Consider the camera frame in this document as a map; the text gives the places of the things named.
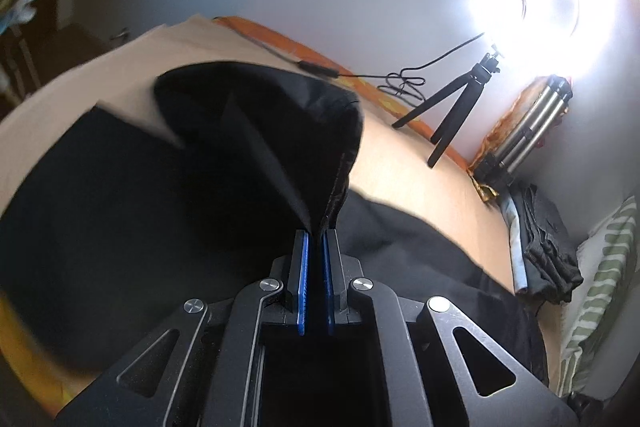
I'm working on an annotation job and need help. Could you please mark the orange floral bed sheet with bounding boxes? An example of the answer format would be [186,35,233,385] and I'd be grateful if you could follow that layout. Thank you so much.
[0,15,482,417]

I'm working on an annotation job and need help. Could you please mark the small black tripod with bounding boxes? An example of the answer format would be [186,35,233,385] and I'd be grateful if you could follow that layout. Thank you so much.
[392,46,501,168]

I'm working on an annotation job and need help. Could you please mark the black power cable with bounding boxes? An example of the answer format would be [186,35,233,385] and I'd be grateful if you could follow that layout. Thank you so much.
[211,16,486,101]

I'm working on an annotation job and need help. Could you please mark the folded grey clothes stack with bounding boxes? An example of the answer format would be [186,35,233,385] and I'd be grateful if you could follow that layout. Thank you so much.
[500,182,584,305]

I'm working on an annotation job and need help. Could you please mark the folded silver tripod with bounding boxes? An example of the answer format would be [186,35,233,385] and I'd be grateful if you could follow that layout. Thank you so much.
[475,76,573,193]

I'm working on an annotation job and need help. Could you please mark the beige bed blanket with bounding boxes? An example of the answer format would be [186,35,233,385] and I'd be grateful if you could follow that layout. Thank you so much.
[0,13,566,417]

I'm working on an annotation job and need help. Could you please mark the black pants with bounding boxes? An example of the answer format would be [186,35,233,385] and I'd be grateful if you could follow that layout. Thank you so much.
[1,62,548,379]

